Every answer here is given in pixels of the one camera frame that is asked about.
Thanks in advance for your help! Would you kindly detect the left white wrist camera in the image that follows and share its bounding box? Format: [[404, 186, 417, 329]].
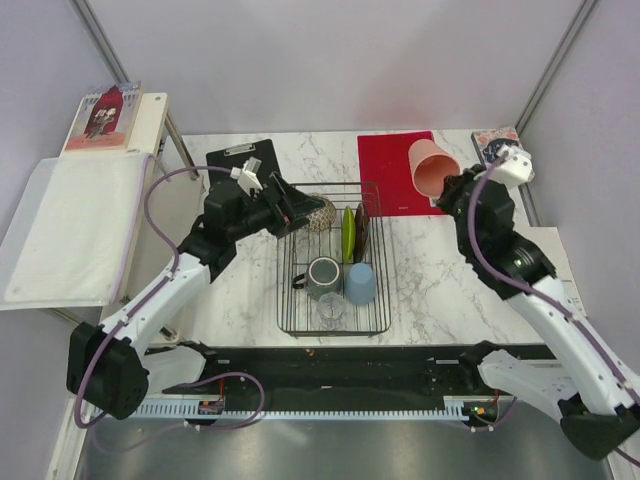
[[230, 157, 263, 196]]

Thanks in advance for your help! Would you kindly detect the patterned ceramic bowl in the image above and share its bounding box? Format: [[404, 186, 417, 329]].
[[307, 195, 337, 232]]

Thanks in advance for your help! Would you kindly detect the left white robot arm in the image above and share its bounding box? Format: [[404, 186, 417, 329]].
[[67, 168, 324, 420]]

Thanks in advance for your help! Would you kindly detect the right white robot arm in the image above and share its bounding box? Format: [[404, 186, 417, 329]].
[[436, 165, 639, 460]]

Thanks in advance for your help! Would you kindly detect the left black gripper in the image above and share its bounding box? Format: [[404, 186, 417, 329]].
[[228, 172, 324, 242]]

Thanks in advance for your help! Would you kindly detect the grey wire dish rack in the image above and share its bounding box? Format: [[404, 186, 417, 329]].
[[277, 182, 391, 338]]

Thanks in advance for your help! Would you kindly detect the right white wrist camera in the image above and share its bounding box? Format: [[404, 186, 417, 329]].
[[491, 145, 535, 189]]

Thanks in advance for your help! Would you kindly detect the white spiral notebook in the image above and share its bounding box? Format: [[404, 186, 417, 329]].
[[522, 227, 587, 315]]

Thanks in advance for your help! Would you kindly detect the green plate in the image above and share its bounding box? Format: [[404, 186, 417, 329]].
[[341, 206, 356, 264]]

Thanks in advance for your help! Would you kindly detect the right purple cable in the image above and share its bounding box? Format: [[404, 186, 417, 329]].
[[467, 154, 640, 466]]

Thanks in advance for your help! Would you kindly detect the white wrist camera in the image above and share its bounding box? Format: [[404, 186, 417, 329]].
[[491, 145, 535, 189], [230, 157, 263, 196]]

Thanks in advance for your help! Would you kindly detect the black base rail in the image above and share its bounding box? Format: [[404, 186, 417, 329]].
[[162, 341, 498, 410]]

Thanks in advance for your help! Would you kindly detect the purple cable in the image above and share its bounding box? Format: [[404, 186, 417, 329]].
[[467, 154, 640, 466], [72, 166, 266, 455]]

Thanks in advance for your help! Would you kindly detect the light blue plastic cup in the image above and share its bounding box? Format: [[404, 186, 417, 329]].
[[344, 263, 376, 305]]

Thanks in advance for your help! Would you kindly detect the pink plastic cup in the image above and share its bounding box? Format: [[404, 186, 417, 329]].
[[408, 139, 460, 198]]

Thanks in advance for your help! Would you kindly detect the clear drinking glass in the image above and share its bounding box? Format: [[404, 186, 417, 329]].
[[316, 292, 347, 330]]

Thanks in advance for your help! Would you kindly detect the Little Women book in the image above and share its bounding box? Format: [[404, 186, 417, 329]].
[[471, 127, 521, 164]]

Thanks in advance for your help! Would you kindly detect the light blue cable duct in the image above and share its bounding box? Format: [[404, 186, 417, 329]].
[[92, 395, 501, 420]]

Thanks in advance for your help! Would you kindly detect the dark brown floral plate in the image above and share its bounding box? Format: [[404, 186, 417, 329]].
[[354, 202, 370, 257]]

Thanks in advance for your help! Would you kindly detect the grey ceramic mug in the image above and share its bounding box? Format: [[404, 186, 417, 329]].
[[292, 256, 342, 300]]

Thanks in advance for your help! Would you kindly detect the black clipboard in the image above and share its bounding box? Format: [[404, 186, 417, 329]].
[[206, 139, 281, 198]]

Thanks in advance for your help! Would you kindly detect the red folder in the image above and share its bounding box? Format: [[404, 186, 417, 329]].
[[357, 131, 443, 217]]

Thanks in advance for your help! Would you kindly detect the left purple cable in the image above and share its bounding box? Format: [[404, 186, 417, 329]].
[[72, 166, 266, 455]]

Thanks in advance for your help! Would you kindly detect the red cover book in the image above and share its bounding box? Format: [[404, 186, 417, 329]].
[[62, 81, 143, 153]]

